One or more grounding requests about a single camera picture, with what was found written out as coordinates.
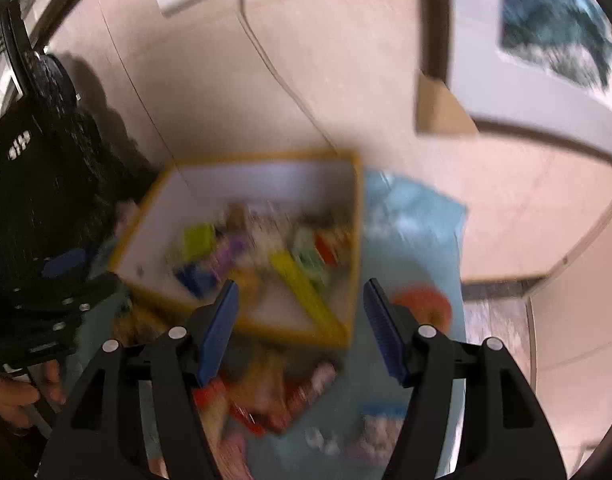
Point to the red yellow apple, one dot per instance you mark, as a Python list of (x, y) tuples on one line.
[(425, 305)]

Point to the dark carved wooden furniture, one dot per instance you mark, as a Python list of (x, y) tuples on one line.
[(46, 185)]

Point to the cardboard corner protector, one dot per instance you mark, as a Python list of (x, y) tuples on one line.
[(443, 110)]

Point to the yellow cardboard box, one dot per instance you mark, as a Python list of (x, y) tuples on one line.
[(286, 180)]

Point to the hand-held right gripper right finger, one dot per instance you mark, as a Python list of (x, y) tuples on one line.
[(385, 332)]

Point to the person's left hand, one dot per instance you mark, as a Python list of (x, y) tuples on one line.
[(11, 400)]

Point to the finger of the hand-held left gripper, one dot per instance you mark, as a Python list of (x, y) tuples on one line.
[(63, 262)]

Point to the pile of snack packets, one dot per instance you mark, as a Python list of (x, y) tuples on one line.
[(306, 255)]

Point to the framed lotus painting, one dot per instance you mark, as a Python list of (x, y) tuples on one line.
[(535, 10)]

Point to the blue printed blanket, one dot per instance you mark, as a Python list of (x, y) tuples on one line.
[(410, 240)]

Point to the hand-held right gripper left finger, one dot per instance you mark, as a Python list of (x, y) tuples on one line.
[(218, 330)]

